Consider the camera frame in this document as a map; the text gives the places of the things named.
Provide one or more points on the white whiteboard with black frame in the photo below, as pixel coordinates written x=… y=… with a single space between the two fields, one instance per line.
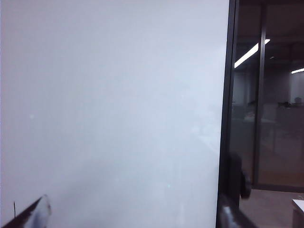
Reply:
x=118 y=95

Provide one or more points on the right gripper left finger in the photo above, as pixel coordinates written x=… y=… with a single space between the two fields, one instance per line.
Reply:
x=35 y=213

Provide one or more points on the black glass partition frame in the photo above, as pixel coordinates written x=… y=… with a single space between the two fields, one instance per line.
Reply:
x=260 y=107

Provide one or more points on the long ceiling light strip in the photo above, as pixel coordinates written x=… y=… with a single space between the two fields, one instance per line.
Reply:
x=249 y=53

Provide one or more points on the black whiteboard side knob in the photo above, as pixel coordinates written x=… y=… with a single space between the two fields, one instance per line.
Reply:
x=237 y=178

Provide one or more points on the short ceiling light strip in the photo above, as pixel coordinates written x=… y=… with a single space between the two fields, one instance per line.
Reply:
x=298 y=70

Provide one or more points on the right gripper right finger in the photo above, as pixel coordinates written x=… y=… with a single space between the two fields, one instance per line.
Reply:
x=234 y=219

